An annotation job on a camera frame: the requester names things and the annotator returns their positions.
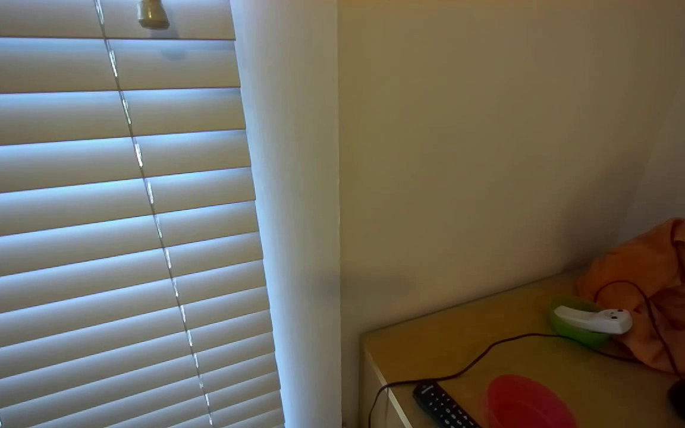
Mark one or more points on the orange towel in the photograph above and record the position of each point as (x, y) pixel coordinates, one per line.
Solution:
(646, 278)

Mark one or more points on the pink bowl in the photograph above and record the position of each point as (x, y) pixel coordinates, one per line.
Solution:
(523, 403)

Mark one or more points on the brass blind cord knob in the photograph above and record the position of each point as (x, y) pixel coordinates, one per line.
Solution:
(151, 16)

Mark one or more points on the wooden dresser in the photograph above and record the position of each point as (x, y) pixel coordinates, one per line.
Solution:
(507, 333)

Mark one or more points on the black remote control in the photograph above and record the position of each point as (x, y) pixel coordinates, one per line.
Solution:
(440, 407)

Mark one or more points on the green bowl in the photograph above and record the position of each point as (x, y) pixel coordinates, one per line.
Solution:
(581, 336)

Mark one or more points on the white game controller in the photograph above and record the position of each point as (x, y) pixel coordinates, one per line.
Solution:
(612, 322)

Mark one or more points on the white window blinds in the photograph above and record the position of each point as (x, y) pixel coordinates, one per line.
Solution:
(132, 283)

